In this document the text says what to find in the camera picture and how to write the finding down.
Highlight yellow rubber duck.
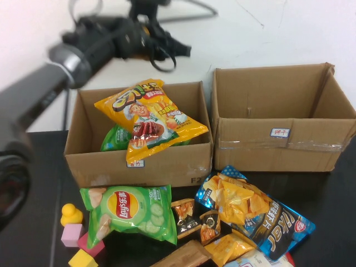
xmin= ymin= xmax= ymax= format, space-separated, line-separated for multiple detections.
xmin=60 ymin=203 xmax=84 ymax=226

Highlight small black orange snack packet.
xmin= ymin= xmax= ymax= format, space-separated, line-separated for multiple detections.
xmin=199 ymin=210 xmax=233 ymax=247
xmin=170 ymin=197 xmax=201 ymax=240

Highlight white cable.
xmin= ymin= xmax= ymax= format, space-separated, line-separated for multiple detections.
xmin=68 ymin=0 xmax=103 ymax=24

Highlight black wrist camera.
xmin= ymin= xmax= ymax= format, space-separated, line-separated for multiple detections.
xmin=129 ymin=0 xmax=170 ymax=18

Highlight small yellow snack packet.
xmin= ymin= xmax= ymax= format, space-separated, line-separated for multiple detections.
xmin=204 ymin=233 xmax=256 ymax=266

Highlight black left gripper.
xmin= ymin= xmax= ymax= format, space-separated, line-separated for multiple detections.
xmin=112 ymin=16 xmax=192 ymax=61

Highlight dark pink foam cube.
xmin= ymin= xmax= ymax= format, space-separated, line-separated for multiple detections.
xmin=77 ymin=232 xmax=106 ymax=258

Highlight blue black Jikar chips bag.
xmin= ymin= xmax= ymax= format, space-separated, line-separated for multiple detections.
xmin=194 ymin=165 xmax=317 ymax=261

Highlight brown snack packet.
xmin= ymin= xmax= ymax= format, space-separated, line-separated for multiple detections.
xmin=150 ymin=240 xmax=214 ymax=267

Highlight yellow foam cube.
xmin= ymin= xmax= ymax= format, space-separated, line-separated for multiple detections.
xmin=68 ymin=249 xmax=98 ymax=267

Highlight light pink foam cube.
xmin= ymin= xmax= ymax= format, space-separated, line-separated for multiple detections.
xmin=61 ymin=223 xmax=84 ymax=248

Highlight cardboard box with clear tape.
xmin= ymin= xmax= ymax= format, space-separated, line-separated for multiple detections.
xmin=210 ymin=63 xmax=356 ymax=173

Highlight green Lay's cucumber chips bag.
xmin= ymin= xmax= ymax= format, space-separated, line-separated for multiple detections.
xmin=100 ymin=123 xmax=192 ymax=152
xmin=80 ymin=184 xmax=178 ymax=250

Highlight cardboard box with printed text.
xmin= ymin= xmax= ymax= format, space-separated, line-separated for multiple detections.
xmin=63 ymin=81 xmax=215 ymax=189

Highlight yellow potato sticks snack bag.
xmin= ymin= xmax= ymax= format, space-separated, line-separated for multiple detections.
xmin=93 ymin=78 xmax=209 ymax=165

